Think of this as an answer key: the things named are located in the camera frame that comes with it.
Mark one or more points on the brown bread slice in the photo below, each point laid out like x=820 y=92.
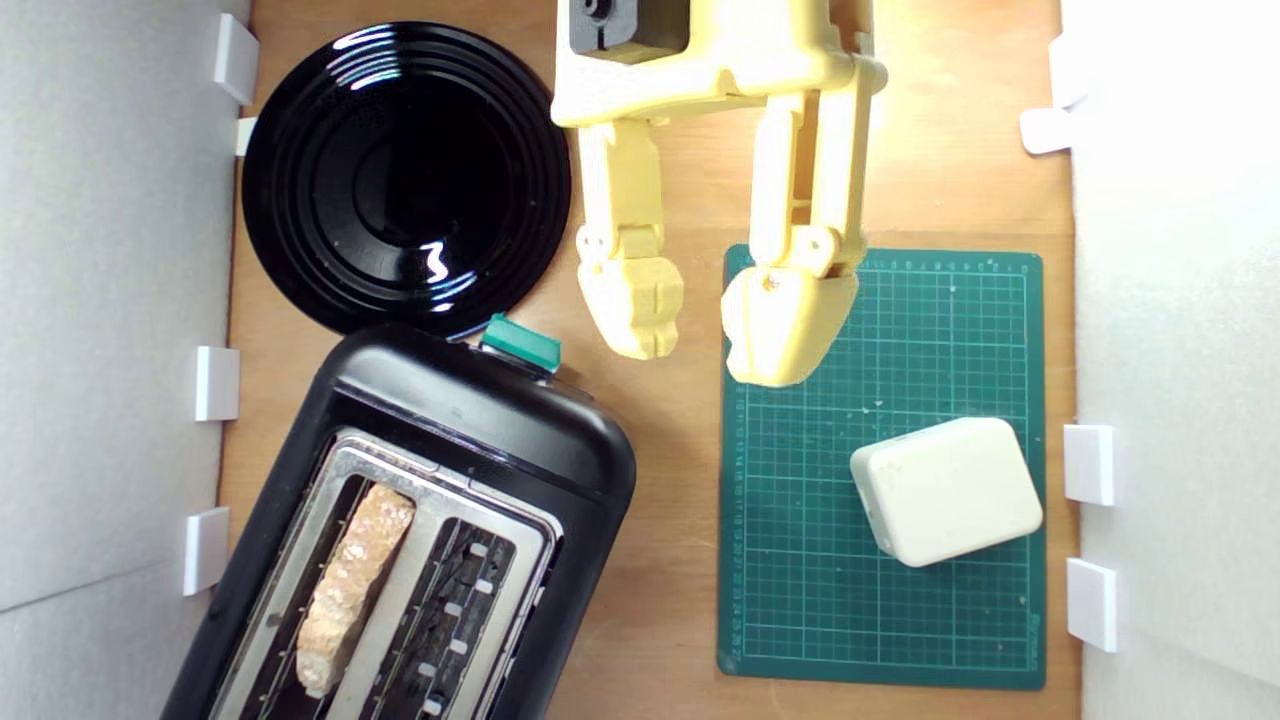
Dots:
x=350 y=590

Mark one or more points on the black two-slot toaster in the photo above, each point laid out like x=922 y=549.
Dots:
x=470 y=420

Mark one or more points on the green cutting mat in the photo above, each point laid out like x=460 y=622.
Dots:
x=800 y=500

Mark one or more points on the white block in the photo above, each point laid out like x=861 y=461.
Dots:
x=945 y=490

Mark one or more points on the black plate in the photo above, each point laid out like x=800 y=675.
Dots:
x=400 y=180

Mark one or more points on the small white wall clip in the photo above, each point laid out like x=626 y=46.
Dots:
x=1045 y=130
x=245 y=135

